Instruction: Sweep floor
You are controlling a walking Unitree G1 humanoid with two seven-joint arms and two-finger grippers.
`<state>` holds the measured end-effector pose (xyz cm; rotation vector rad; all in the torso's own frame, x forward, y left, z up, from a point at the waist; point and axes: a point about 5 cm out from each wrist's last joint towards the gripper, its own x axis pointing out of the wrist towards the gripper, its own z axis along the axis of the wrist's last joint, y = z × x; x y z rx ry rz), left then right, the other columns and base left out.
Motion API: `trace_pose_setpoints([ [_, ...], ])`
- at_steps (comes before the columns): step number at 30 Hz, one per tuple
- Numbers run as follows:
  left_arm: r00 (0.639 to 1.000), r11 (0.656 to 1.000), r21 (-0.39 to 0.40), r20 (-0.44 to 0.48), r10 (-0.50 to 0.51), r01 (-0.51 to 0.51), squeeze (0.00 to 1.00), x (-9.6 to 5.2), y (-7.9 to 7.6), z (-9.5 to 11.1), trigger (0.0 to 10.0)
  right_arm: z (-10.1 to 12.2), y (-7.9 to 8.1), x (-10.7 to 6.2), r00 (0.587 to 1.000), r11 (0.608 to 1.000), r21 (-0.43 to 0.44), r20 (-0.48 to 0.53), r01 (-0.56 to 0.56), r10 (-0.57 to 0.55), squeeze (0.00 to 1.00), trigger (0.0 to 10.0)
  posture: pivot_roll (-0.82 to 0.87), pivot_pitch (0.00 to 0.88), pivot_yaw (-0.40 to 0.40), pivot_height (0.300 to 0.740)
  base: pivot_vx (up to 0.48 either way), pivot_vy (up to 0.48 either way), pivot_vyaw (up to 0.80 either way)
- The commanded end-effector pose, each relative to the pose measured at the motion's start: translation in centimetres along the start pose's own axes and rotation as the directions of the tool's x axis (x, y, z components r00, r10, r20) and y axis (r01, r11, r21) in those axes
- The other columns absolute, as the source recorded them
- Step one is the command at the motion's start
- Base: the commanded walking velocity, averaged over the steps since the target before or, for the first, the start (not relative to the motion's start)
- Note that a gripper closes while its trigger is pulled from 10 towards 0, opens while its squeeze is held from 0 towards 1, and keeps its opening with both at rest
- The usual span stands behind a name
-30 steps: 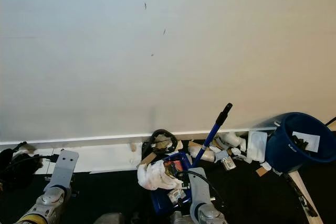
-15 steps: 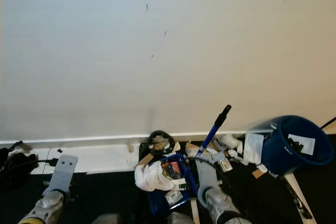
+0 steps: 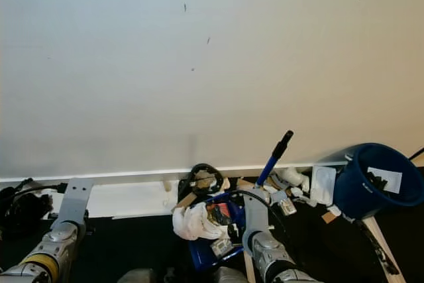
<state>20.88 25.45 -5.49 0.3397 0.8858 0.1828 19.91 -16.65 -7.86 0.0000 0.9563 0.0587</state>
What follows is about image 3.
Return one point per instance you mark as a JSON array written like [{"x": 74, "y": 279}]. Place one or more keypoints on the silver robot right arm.
[{"x": 268, "y": 256}]

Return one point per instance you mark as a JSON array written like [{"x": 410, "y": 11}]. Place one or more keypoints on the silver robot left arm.
[{"x": 46, "y": 256}]

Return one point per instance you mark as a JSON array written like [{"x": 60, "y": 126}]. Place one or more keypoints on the red snack wrapper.
[{"x": 218, "y": 215}]

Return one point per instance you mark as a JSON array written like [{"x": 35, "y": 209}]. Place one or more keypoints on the white crumpled tissue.
[{"x": 192, "y": 223}]

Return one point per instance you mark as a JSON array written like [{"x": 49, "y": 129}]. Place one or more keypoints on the grey robot leg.
[
  {"x": 136, "y": 276},
  {"x": 228, "y": 276}
]

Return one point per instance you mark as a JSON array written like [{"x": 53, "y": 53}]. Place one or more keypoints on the grey robot right leg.
[{"x": 228, "y": 276}]

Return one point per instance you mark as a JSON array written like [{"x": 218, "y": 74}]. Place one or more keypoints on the white plastic pouch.
[{"x": 322, "y": 185}]

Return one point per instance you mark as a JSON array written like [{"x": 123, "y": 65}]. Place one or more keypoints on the small brown cardboard piece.
[{"x": 329, "y": 217}]

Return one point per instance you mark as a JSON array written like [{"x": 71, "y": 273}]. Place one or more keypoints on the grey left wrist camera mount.
[{"x": 76, "y": 200}]

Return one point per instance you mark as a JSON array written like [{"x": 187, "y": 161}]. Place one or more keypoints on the brown cardboard strip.
[{"x": 181, "y": 200}]

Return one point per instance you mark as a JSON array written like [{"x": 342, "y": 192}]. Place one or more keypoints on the blue plastic bucket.
[{"x": 351, "y": 197}]

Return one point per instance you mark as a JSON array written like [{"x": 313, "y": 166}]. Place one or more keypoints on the grey robot left leg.
[{"x": 136, "y": 276}]

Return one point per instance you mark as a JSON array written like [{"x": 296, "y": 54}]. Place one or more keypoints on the white paper sheet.
[{"x": 385, "y": 180}]

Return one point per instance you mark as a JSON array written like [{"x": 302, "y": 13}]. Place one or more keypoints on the black tangled bundle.
[{"x": 26, "y": 210}]

